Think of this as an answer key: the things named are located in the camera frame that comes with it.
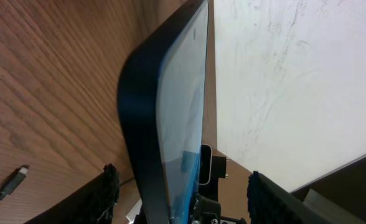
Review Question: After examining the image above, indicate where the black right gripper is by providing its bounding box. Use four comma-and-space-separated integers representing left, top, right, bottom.
133, 183, 249, 224

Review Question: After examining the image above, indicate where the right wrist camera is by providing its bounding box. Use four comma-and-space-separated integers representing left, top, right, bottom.
197, 144, 228, 185

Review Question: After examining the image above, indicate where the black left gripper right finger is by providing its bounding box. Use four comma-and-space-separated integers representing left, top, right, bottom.
247, 171, 329, 224

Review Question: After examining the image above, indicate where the blue smartphone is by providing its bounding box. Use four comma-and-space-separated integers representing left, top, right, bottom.
117, 1, 209, 224

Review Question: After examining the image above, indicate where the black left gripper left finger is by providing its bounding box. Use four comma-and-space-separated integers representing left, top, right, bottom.
27, 164, 120, 224

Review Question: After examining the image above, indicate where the black charging cable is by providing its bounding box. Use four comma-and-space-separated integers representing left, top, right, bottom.
0, 165, 31, 216

